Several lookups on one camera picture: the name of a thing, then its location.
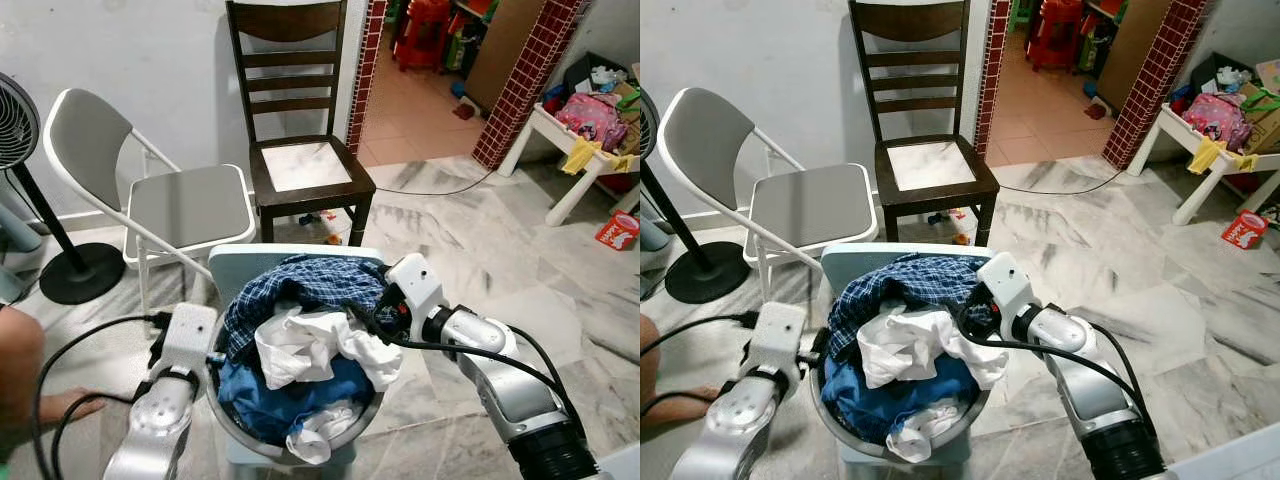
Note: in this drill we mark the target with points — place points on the blue plaid shirt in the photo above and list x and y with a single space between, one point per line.
310 285
920 285

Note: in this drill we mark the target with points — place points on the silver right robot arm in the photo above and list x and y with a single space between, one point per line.
500 380
1090 380

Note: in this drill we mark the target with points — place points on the small white patterned garment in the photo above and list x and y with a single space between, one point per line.
320 435
925 430

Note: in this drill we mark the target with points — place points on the blue garment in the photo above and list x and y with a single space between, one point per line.
270 405
870 405

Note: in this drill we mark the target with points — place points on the grey laundry bin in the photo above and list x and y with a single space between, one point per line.
245 440
850 440

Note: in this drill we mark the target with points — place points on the grey folding chair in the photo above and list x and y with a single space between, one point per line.
190 205
810 205

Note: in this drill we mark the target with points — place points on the red snack box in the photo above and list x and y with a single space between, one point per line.
617 232
1245 230

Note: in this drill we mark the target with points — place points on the yellow cloth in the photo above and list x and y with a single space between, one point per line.
1208 158
582 158

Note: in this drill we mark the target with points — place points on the small white side table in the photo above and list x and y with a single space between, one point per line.
560 130
1175 125

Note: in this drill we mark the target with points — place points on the person bare leg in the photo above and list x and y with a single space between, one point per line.
15 370
648 360

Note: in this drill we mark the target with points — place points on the red plastic stools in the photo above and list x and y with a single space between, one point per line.
1050 35
420 35

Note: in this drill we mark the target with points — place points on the black standing fan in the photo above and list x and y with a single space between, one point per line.
700 275
80 275

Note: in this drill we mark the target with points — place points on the pink kids bag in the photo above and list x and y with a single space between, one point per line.
590 120
1215 120

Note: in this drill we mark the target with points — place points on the brown cardboard sheet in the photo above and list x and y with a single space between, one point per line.
500 50
1130 50

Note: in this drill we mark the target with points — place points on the dark wooden chair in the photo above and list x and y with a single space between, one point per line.
910 22
285 22

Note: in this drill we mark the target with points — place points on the brown cardboard box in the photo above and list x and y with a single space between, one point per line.
1265 120
630 100

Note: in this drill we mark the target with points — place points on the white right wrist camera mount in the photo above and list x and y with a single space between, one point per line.
1005 280
415 280

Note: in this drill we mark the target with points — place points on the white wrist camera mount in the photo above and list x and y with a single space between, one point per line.
1005 280
190 335
415 280
785 335

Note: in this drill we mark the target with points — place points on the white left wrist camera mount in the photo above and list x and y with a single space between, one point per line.
785 335
190 335

